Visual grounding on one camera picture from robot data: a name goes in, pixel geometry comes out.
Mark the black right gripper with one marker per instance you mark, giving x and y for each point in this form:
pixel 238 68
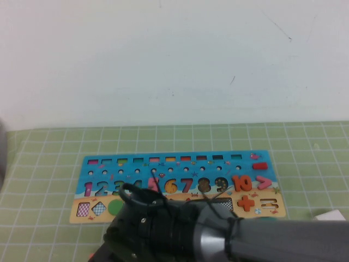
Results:
pixel 128 234

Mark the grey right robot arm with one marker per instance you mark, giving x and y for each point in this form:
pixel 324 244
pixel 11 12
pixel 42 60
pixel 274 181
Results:
pixel 272 240

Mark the green circle piece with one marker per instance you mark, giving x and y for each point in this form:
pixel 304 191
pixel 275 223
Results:
pixel 113 207

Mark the pink number five piece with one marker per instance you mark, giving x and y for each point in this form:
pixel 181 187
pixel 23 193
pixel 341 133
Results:
pixel 150 182

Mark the blue number shape puzzle board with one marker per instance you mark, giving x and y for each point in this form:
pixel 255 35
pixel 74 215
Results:
pixel 81 177

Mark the orange number ten piece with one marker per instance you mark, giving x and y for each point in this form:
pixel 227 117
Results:
pixel 236 183

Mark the orange plus sign piece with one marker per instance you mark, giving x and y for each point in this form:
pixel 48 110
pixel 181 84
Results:
pixel 245 203

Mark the red minus bar piece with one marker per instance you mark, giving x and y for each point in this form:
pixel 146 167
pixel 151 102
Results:
pixel 260 166

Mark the pink greater-than sign piece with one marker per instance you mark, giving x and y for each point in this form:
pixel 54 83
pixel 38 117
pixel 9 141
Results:
pixel 268 183

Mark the black zip tie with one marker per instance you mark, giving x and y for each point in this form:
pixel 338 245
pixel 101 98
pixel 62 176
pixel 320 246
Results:
pixel 230 234
pixel 156 181

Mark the green checked tablecloth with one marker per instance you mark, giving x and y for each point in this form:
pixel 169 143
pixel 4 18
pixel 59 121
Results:
pixel 41 163

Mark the white box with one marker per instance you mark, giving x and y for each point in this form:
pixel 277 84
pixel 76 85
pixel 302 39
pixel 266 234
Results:
pixel 330 215

